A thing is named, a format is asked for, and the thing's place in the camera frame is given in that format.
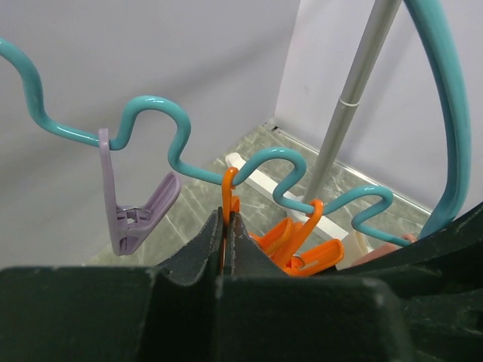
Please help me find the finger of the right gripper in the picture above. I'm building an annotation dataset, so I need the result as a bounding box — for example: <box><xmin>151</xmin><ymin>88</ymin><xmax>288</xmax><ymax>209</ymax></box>
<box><xmin>341</xmin><ymin>205</ymin><xmax>482</xmax><ymax>361</ymax></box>

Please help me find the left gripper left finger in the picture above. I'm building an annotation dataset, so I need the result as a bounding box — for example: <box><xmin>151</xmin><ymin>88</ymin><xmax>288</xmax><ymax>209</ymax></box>
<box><xmin>1</xmin><ymin>210</ymin><xmax>223</xmax><ymax>361</ymax></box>

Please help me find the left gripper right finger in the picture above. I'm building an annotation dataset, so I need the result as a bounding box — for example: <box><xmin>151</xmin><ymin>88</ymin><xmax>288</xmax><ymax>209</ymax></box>
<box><xmin>218</xmin><ymin>213</ymin><xmax>411</xmax><ymax>361</ymax></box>

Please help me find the salmon clip end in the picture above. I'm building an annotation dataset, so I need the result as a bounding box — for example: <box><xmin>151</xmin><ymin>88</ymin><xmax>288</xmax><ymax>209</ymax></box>
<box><xmin>352</xmin><ymin>234</ymin><xmax>417</xmax><ymax>267</ymax></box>

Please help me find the orange clip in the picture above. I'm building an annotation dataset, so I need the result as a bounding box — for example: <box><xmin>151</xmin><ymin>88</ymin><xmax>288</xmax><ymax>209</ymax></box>
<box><xmin>250</xmin><ymin>199</ymin><xmax>345</xmax><ymax>277</ymax></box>
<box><xmin>221</xmin><ymin>167</ymin><xmax>240</xmax><ymax>275</ymax></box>

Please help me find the teal clip hanger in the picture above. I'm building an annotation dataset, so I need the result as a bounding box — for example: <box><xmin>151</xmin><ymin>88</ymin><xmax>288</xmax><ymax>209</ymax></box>
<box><xmin>1</xmin><ymin>1</ymin><xmax>472</xmax><ymax>247</ymax></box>

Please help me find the purple plastic clip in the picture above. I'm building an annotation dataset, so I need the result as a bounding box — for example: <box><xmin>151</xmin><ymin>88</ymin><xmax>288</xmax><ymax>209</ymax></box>
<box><xmin>98</xmin><ymin>128</ymin><xmax>181</xmax><ymax>256</ymax></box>

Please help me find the white and silver clothes rack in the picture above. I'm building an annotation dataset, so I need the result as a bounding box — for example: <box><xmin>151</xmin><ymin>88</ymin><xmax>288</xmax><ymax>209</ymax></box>
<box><xmin>224</xmin><ymin>0</ymin><xmax>402</xmax><ymax>271</ymax></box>

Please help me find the aluminium mounting rail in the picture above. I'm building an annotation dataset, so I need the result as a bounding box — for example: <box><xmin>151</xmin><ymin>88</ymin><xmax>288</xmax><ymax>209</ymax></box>
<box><xmin>263</xmin><ymin>116</ymin><xmax>435</xmax><ymax>216</ymax></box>

